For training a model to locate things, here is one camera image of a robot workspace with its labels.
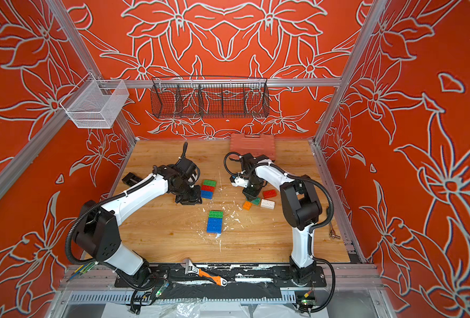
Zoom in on blue lego brick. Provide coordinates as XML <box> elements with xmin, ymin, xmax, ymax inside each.
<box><xmin>201</xmin><ymin>190</ymin><xmax>214</xmax><ymax>200</ymax></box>
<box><xmin>207</xmin><ymin>217</ymin><xmax>223</xmax><ymax>227</ymax></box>
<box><xmin>207</xmin><ymin>223</ymin><xmax>223</xmax><ymax>234</ymax></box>

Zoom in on red lego brick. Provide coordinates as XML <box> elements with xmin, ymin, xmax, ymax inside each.
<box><xmin>262</xmin><ymin>189</ymin><xmax>277</xmax><ymax>200</ymax></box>
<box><xmin>201</xmin><ymin>185</ymin><xmax>215</xmax><ymax>193</ymax></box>

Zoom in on white lego brick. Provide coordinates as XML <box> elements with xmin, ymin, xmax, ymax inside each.
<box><xmin>260</xmin><ymin>200</ymin><xmax>276</xmax><ymax>209</ymax></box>

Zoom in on orange lego brick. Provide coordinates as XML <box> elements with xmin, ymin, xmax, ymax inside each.
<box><xmin>242</xmin><ymin>201</ymin><xmax>252</xmax><ymax>210</ymax></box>

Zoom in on blue lego brick front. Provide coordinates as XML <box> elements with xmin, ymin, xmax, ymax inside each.
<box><xmin>207</xmin><ymin>223</ymin><xmax>223</xmax><ymax>234</ymax></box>

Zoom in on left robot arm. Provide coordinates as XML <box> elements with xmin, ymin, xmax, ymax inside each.
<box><xmin>65</xmin><ymin>143</ymin><xmax>202</xmax><ymax>291</ymax></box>

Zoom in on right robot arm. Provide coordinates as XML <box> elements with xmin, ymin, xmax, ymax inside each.
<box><xmin>223</xmin><ymin>152</ymin><xmax>337</xmax><ymax>315</ymax></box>

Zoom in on red plastic tool case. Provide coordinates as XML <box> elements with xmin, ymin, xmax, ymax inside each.
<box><xmin>230</xmin><ymin>133</ymin><xmax>276</xmax><ymax>160</ymax></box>

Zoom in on small black box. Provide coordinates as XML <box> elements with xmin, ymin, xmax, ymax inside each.
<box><xmin>122</xmin><ymin>172</ymin><xmax>140</xmax><ymax>187</ymax></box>

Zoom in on hex key set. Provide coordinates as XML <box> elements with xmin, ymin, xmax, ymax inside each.
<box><xmin>67</xmin><ymin>261</ymin><xmax>97</xmax><ymax>282</ymax></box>

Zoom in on clear plastic bin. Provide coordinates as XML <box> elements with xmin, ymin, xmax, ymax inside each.
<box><xmin>60</xmin><ymin>79</ymin><xmax>129</xmax><ymax>129</ymax></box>

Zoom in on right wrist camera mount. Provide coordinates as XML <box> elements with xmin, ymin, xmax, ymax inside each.
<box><xmin>230</xmin><ymin>176</ymin><xmax>249</xmax><ymax>188</ymax></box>

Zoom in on orange handled adjustable wrench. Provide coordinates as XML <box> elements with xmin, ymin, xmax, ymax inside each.
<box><xmin>181</xmin><ymin>258</ymin><xmax>228</xmax><ymax>287</ymax></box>

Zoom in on green handled pliers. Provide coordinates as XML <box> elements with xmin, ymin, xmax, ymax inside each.
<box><xmin>329</xmin><ymin>223</ymin><xmax>341</xmax><ymax>239</ymax></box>

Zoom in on black wire basket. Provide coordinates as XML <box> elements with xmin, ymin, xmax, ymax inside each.
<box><xmin>150</xmin><ymin>76</ymin><xmax>270</xmax><ymax>119</ymax></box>

